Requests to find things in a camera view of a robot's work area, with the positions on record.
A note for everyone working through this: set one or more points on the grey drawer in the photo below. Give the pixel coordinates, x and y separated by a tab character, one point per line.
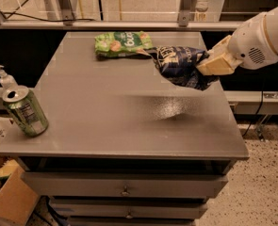
129	208
125	185

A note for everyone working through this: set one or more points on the cardboard box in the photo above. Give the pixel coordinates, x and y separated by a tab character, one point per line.
17	199

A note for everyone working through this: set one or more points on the pump dispenser bottle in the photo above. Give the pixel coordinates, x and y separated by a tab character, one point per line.
6	80

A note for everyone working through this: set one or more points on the green soda can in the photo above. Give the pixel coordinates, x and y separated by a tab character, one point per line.
25	109

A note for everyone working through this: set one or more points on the blue chip bag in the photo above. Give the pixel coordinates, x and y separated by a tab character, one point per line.
179	64

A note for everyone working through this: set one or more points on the top grey drawer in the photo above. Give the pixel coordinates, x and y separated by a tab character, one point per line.
125	185

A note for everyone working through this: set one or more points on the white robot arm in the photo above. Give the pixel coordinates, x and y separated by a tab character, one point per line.
252	46

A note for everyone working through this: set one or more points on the grey drawer cabinet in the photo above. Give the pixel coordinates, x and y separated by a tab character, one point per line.
120	116

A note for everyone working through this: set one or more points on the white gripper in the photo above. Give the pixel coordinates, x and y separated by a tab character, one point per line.
250	42

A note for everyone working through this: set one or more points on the green rice chip bag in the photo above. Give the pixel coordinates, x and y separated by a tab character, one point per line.
122	44

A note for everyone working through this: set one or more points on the metal rail frame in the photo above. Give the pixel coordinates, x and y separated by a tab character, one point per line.
212	15

